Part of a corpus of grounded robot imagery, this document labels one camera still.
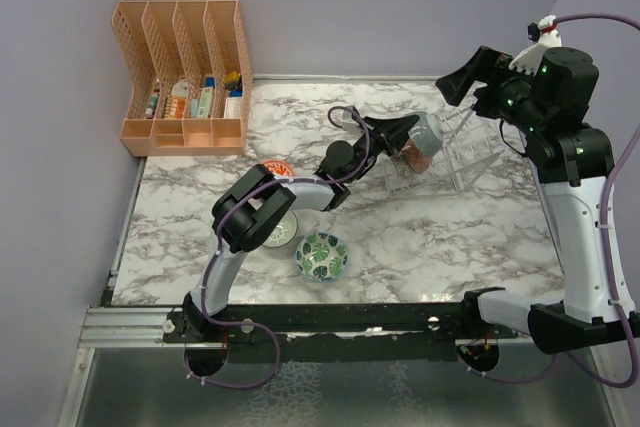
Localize white brown lattice bowl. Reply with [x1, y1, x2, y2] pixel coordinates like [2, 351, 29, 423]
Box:
[390, 154, 412, 177]

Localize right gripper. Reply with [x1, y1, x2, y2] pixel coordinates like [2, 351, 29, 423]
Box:
[437, 45, 549, 136]

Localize clear acrylic dish rack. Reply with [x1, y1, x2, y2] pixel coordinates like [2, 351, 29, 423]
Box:
[382, 108, 504, 197]

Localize orange white box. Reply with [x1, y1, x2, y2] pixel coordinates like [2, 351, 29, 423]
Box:
[164, 77, 189, 120]

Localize white green patterned bowl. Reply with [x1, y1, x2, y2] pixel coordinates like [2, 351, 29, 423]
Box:
[263, 211, 298, 248]

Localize dark floral pink bowl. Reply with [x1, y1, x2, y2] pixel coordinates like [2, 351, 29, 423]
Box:
[402, 143, 432, 174]

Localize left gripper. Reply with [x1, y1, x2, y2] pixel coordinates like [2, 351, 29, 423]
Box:
[345, 115, 419, 185]

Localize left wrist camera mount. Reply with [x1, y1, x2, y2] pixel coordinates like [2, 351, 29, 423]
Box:
[340, 109, 357, 127]

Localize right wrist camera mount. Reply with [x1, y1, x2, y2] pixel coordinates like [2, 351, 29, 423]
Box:
[509, 15, 562, 75]

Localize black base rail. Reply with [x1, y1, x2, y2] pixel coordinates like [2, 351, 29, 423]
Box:
[163, 302, 517, 362]

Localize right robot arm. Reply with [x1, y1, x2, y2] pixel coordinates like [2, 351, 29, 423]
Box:
[436, 46, 639, 354]

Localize grey blue bowl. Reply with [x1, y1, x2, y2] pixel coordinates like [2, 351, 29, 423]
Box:
[409, 111, 444, 158]

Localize green white box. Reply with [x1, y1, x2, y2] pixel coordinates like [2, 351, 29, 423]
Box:
[191, 86, 215, 119]

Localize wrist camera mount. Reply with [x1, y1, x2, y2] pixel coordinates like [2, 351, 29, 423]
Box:
[509, 15, 562, 75]
[340, 109, 357, 127]

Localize blue yellow items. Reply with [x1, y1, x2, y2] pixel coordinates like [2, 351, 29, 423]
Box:
[202, 71, 243, 97]

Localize orange plastic file organizer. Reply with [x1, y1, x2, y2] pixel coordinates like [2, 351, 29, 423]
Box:
[112, 0, 253, 157]

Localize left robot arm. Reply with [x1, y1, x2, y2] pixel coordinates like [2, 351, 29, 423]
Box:
[182, 107, 420, 342]

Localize small bottles in organizer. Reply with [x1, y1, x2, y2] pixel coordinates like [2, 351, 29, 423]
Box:
[144, 78, 161, 119]

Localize green leaf pattern bowl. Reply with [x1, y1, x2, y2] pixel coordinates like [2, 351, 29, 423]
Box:
[294, 232, 349, 282]

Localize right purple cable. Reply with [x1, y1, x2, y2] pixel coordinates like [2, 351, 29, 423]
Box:
[467, 12, 640, 388]

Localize orange white floral bowl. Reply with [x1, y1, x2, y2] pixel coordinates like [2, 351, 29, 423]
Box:
[262, 159, 295, 177]

